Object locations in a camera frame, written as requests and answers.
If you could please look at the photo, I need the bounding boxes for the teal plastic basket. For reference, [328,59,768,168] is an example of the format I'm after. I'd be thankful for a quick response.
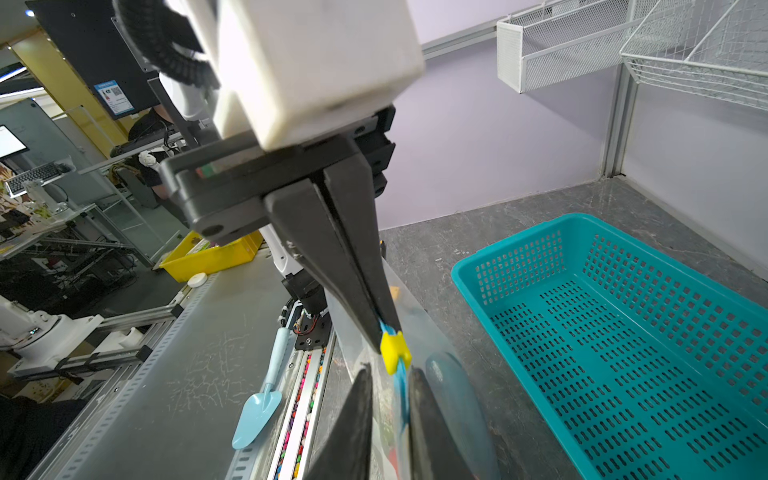
[452,214,767,479]

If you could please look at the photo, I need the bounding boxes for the clear zip top bag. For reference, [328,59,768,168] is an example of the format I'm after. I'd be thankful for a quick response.
[309,266,500,479]

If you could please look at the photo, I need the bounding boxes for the white mesh wall box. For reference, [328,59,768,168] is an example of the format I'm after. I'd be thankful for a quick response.
[496,0,639,94]

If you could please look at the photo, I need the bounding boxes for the white wire wall rack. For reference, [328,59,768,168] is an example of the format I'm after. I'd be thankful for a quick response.
[621,0,767,111]

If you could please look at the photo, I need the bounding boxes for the teal silicone spatula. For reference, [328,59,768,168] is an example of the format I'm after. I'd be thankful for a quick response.
[231,308,295,451]

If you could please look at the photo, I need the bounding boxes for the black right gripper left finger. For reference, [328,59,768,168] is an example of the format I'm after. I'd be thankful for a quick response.
[305,367,373,480]

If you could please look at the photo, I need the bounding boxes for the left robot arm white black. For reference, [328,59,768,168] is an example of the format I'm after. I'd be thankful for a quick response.
[115,1,425,362]

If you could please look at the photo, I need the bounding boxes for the computer keyboard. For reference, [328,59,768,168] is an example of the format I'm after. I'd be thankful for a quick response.
[4,162,72,198]

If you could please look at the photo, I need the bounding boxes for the yellow plastic bin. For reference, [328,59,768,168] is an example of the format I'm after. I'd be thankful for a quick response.
[160,232,263,283]

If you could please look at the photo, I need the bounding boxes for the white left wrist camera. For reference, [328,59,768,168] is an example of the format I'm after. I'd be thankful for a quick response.
[170,0,425,151]

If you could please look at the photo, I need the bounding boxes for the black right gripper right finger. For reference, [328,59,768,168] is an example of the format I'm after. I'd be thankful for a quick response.
[408,368,474,479]

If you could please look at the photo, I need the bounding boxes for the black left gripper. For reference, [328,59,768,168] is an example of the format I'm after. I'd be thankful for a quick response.
[160,105,401,351]

